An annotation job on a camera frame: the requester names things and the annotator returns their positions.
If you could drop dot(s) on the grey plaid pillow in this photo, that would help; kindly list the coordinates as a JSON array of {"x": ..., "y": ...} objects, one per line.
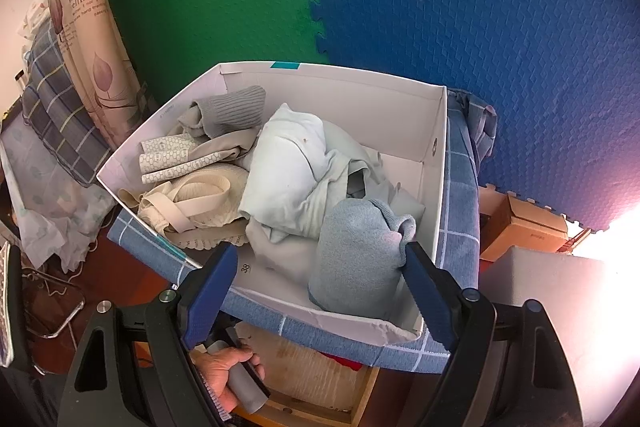
[{"x": 55, "y": 107}]

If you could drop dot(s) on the white leaf-print cloth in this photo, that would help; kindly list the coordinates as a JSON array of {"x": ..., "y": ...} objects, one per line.
[{"x": 55, "y": 202}]

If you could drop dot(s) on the pale grey underwear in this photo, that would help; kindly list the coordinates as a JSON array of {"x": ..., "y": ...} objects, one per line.
[{"x": 275, "y": 257}]

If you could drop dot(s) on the blue checked cloth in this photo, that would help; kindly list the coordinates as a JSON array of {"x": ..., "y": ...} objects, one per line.
[{"x": 460, "y": 232}]

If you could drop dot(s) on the cardboard box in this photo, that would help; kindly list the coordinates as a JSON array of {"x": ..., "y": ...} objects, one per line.
[{"x": 525, "y": 227}]

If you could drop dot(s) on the blue foam mat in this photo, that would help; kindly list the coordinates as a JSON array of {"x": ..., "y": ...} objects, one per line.
[{"x": 475, "y": 32}]

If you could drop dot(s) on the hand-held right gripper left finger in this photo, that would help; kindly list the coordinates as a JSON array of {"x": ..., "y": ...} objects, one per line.
[{"x": 210, "y": 297}]

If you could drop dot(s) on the person's left hand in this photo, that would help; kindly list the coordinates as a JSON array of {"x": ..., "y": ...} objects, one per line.
[{"x": 215, "y": 367}]

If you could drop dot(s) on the grey ribbed underwear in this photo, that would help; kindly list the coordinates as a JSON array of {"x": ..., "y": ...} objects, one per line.
[{"x": 235, "y": 107}]

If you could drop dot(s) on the white shoe box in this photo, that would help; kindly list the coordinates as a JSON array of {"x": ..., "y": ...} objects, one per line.
[{"x": 400, "y": 127}]

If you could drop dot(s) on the light blue underwear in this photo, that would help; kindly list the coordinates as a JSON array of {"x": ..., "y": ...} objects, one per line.
[{"x": 285, "y": 167}]

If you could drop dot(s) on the red underwear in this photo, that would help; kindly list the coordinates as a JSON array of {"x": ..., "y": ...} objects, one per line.
[{"x": 345, "y": 363}]

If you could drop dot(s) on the cream lace underwear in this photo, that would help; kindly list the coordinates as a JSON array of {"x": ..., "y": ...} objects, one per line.
[{"x": 210, "y": 207}]

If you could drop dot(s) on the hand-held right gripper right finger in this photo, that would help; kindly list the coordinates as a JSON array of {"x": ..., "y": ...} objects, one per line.
[{"x": 430, "y": 302}]

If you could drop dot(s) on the grey box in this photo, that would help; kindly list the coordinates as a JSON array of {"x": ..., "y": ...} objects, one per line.
[{"x": 545, "y": 292}]

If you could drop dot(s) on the grey-blue fuzzy underwear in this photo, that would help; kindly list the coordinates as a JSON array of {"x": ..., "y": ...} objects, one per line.
[{"x": 355, "y": 257}]

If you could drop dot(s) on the wooden drawer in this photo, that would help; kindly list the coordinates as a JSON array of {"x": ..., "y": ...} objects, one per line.
[{"x": 300, "y": 372}]

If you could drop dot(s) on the beige patterned underwear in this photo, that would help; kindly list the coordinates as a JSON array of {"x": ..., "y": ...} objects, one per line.
[{"x": 165, "y": 162}]

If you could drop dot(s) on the floral beige curtain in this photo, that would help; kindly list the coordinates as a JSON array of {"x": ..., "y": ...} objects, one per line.
[{"x": 100, "y": 72}]

